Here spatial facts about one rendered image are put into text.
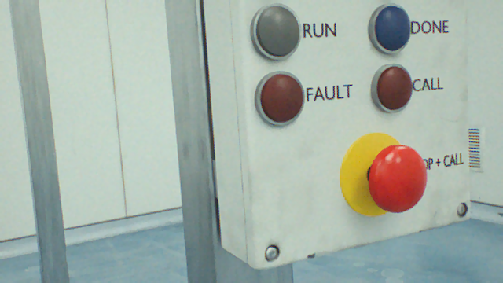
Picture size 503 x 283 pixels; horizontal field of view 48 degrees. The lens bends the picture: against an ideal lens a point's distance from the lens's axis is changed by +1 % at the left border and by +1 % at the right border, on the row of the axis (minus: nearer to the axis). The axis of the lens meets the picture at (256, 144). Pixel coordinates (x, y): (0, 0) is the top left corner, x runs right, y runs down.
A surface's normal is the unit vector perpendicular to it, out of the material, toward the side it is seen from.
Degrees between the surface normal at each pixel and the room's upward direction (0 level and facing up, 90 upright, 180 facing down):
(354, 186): 90
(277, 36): 92
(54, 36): 90
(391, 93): 91
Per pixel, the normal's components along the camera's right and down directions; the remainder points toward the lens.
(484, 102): -0.86, 0.11
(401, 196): 0.43, 0.15
